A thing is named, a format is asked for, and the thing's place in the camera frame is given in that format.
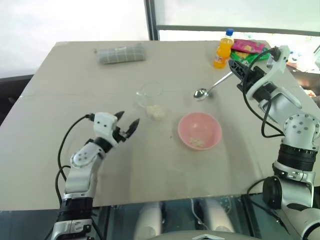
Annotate grey checked fabric pouch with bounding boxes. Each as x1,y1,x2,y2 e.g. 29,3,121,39
94,42,148,66

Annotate white thin cable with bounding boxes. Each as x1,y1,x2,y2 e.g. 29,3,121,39
191,198,206,226

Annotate black right elbow cable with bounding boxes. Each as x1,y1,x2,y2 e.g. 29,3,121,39
246,176,288,231

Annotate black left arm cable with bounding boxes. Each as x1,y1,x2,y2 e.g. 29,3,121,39
56,113,95,208

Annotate metal spoon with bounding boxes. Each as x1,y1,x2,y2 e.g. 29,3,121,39
193,71,233,102

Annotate dark window frame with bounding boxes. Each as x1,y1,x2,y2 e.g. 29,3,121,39
144,0,320,41

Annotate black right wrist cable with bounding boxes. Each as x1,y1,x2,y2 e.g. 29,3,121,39
243,47,286,139

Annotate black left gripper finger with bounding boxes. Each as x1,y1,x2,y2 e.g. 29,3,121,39
113,110,125,127
125,117,141,138

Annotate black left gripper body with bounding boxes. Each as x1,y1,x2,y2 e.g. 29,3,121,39
112,125,130,144

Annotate orange soda bottle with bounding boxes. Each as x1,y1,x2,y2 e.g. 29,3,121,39
212,28,235,70

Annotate green snack bag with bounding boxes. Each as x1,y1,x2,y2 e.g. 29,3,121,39
229,48,272,67

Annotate grey robot torso plate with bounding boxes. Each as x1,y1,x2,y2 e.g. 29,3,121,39
159,231,251,240

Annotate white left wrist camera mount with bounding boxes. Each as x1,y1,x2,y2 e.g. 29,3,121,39
92,112,118,146

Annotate pink bowl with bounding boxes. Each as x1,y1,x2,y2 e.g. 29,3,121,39
177,112,223,151

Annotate silver rounded robot leg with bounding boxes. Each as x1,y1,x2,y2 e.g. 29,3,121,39
203,198,236,233
133,201,163,240

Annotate pink snack bag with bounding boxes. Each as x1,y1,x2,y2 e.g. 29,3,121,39
231,38,266,53

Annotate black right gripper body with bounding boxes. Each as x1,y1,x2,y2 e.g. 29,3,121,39
241,64,267,88

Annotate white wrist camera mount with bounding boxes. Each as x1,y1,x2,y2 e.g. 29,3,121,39
246,45,291,101
92,112,118,146

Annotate clear glass mug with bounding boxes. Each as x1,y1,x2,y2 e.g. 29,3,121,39
135,82,166,122

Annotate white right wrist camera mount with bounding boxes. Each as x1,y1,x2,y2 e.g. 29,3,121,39
246,45,291,101

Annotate oatmeal bits in bowl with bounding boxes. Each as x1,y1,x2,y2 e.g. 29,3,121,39
189,137,205,147

